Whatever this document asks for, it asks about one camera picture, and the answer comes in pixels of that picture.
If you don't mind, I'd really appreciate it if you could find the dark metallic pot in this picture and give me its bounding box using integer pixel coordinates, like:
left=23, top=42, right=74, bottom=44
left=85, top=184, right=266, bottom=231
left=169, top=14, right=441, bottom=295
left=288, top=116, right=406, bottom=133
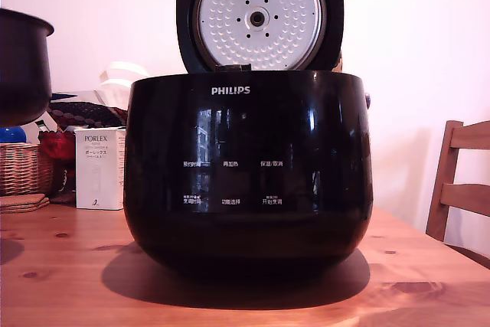
left=0, top=8, right=55, bottom=127

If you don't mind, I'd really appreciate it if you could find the black Philips rice cooker body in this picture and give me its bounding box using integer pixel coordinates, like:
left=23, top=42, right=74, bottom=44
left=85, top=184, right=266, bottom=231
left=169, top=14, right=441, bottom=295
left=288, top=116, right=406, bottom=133
left=122, top=69, right=374, bottom=275

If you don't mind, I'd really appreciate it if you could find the black rice cooker lid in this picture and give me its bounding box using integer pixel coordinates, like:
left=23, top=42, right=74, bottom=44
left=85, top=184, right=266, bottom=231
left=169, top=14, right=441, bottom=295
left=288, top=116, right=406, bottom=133
left=175, top=0, right=345, bottom=74

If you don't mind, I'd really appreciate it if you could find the white Porlex box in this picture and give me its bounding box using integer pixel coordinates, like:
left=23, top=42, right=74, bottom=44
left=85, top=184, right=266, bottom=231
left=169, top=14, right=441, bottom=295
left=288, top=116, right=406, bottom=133
left=73, top=126, right=127, bottom=211

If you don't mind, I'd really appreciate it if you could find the red crinkled bag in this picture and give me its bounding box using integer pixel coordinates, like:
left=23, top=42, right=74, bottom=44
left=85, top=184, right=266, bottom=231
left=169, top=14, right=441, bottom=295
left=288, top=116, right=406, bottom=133
left=38, top=129, right=77, bottom=205

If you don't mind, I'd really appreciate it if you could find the brown wooden chair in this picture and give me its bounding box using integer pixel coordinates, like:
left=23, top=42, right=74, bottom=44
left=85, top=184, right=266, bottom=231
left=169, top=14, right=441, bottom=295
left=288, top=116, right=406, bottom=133
left=424, top=119, right=490, bottom=263

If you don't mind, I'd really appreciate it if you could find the woven wicker basket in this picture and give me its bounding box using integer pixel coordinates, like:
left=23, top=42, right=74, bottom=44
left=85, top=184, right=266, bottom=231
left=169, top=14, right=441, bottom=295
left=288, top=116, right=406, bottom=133
left=0, top=142, right=55, bottom=198

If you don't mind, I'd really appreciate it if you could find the stack of cork coasters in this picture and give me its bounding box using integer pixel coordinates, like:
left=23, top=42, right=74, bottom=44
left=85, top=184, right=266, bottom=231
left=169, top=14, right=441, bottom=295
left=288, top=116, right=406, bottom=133
left=0, top=193, right=51, bottom=214

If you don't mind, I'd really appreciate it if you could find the blue ball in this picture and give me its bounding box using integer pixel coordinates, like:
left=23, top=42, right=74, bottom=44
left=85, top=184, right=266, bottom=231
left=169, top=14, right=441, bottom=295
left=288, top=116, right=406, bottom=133
left=0, top=125, right=28, bottom=146

